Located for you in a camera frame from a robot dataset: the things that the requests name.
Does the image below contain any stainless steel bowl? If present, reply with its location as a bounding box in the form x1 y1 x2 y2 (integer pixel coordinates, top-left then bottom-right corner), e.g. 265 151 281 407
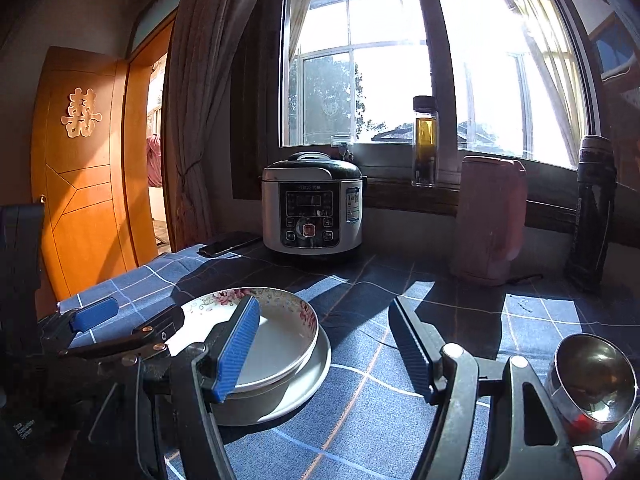
545 332 638 436

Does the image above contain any orange wooden door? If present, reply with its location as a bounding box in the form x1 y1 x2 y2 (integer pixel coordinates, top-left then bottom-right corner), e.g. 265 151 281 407
31 46 138 301

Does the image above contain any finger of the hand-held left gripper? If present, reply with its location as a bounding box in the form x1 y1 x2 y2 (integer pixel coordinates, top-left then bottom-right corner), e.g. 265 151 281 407
40 296 120 342
60 304 186 362

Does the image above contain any blue checked tablecloth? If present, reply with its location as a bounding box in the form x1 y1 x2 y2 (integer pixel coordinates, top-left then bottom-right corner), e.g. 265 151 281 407
55 245 640 480

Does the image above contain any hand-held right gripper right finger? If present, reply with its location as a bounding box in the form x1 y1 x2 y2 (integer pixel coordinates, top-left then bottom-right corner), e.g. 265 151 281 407
388 297 583 480

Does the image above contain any black phone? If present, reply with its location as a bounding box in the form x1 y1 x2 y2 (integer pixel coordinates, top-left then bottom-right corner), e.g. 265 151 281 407
197 231 263 257

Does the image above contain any pink floral rim plate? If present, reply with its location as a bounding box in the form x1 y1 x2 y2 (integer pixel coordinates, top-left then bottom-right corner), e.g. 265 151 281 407
180 287 320 394

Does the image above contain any window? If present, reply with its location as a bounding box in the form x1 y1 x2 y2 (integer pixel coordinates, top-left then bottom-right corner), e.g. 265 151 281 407
277 0 601 171

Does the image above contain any wooden window sill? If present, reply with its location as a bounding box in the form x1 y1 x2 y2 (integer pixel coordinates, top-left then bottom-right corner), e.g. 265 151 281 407
232 175 581 233

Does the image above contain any small glass jar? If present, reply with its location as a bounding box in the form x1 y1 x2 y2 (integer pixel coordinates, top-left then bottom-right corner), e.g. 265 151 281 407
330 135 355 161

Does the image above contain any silver black rice cooker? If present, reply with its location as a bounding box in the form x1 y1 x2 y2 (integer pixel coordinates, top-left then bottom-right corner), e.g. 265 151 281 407
261 151 368 259

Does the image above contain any plain white plate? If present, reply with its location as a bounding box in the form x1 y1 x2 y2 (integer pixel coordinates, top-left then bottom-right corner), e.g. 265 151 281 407
210 327 332 427

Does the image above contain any brown curtain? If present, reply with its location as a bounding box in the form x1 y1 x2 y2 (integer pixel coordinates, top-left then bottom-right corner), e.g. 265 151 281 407
162 0 271 253

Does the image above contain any pink kettle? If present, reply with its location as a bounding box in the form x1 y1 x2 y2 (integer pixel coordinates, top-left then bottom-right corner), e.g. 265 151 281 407
450 156 527 287

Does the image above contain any black thermos flask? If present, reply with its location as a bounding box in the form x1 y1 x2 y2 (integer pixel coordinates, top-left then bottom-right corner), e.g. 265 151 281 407
565 135 617 293

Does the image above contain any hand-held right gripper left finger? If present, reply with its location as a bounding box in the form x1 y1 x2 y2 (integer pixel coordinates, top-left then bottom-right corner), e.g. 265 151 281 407
135 294 262 480

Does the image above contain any paper cutout door decoration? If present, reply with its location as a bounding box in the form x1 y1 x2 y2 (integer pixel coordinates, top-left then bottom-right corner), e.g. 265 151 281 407
61 87 103 138

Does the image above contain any pink bowl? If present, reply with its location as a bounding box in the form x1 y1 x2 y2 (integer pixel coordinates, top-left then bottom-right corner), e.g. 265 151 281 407
572 444 617 480

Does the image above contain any glass tea bottle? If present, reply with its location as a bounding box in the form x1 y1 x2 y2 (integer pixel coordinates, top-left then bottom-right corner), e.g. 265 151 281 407
412 95 438 188

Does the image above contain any pink garment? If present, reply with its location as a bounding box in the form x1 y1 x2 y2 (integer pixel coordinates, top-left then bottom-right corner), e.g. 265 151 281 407
146 132 163 188

